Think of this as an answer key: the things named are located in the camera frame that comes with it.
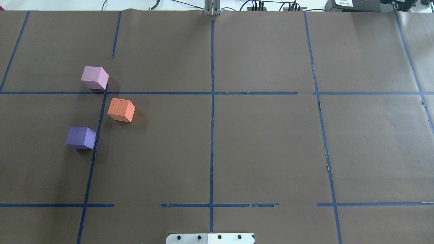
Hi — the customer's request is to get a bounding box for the orange foam cube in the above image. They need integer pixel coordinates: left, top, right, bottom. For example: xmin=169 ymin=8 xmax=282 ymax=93
xmin=107 ymin=98 xmax=136 ymax=123

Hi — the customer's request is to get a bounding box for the pink foam cube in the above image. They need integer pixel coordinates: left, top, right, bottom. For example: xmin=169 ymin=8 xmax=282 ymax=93
xmin=81 ymin=66 xmax=110 ymax=90

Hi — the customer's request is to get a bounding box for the purple foam cube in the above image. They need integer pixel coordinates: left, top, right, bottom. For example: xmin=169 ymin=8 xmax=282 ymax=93
xmin=65 ymin=127 xmax=96 ymax=150

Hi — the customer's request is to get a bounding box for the aluminium frame post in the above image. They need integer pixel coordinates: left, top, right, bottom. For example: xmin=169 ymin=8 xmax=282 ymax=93
xmin=204 ymin=0 xmax=221 ymax=16

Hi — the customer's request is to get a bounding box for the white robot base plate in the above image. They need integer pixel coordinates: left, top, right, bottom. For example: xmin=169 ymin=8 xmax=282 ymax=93
xmin=165 ymin=233 xmax=255 ymax=244

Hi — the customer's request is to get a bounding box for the black box with label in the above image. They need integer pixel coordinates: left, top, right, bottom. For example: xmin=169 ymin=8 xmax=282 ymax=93
xmin=324 ymin=0 xmax=381 ymax=13

